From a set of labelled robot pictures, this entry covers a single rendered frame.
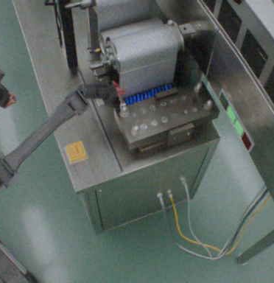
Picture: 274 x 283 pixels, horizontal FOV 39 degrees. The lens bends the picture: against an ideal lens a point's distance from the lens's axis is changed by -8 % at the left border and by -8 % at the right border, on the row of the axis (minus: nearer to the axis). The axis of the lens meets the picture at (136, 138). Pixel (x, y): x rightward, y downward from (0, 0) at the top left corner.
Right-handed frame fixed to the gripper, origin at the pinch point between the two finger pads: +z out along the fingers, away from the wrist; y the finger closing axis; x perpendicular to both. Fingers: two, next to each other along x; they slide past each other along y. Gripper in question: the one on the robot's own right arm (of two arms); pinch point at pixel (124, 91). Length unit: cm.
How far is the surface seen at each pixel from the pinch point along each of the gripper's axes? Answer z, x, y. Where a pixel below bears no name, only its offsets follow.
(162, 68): 9.7, 15.0, 0.3
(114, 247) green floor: 35, -103, 36
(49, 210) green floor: 10, -118, -1
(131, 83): 0.6, 4.9, 0.3
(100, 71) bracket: -8.7, 1.9, -8.5
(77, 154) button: -14.3, -25.4, 11.9
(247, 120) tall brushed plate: 17, 31, 37
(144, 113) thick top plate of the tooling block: 6.4, -1.6, 9.9
